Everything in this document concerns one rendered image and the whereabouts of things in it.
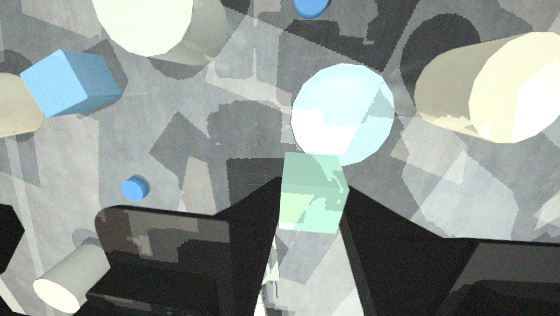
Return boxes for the light blue cube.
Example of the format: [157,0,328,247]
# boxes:
[20,49,122,117]

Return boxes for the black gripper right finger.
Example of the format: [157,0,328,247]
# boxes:
[338,185,560,316]

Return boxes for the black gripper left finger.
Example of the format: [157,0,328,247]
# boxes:
[94,177,282,316]

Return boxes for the light blue disc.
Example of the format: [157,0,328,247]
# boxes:
[294,0,329,19]
[121,176,149,202]

